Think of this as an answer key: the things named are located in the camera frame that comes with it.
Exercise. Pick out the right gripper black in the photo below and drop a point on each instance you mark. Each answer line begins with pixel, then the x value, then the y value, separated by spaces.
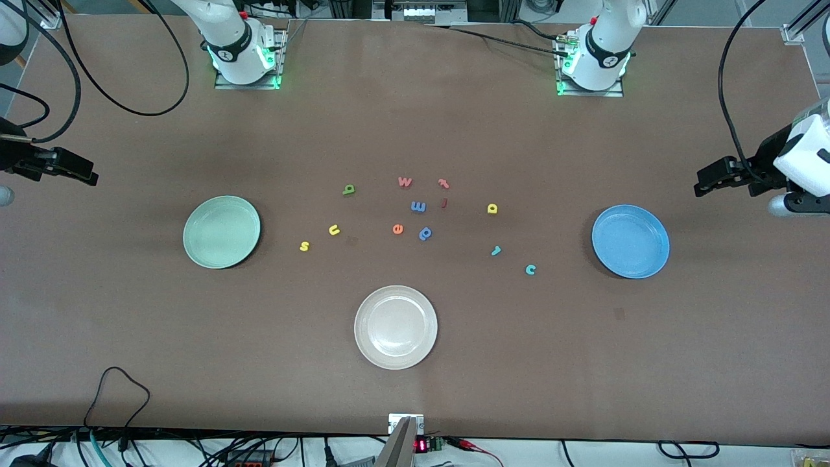
pixel 14 155

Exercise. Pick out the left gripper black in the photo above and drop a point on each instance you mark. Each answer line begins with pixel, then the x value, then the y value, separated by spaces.
pixel 764 167

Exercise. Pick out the green foam letter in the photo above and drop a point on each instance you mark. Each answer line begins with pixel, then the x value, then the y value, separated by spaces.
pixel 349 190

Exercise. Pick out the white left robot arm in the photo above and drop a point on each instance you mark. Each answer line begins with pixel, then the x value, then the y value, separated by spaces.
pixel 603 45

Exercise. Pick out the blue plate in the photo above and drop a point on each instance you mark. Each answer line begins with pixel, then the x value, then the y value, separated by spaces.
pixel 630 241

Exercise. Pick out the wooden stick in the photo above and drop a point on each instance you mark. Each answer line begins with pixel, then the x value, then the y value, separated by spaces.
pixel 21 62

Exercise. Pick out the green plate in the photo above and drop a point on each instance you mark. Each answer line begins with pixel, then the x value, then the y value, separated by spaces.
pixel 221 232

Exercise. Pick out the blue foam letter p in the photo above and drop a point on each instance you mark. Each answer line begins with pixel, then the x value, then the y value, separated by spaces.
pixel 425 233

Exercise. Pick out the blue foam letter m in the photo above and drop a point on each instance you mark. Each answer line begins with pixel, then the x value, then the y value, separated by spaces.
pixel 418 207

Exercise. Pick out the beige plate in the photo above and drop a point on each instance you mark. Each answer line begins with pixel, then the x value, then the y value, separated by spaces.
pixel 395 327

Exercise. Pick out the red clip lead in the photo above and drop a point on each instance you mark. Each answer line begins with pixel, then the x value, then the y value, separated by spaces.
pixel 463 443

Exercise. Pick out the red LED display module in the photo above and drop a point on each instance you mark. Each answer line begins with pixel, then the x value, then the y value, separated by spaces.
pixel 421 445

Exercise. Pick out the metal table corner bracket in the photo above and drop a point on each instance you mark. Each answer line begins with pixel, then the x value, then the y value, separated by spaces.
pixel 50 21
pixel 792 34

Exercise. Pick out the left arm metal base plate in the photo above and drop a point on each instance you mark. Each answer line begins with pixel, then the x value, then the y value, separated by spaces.
pixel 583 93

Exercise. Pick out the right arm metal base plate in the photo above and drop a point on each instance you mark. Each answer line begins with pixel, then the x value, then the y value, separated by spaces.
pixel 280 58

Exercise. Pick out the aluminium frame with connector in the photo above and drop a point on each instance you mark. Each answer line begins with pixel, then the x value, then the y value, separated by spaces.
pixel 421 11

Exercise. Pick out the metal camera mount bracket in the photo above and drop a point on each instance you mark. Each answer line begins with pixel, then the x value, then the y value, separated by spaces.
pixel 402 447

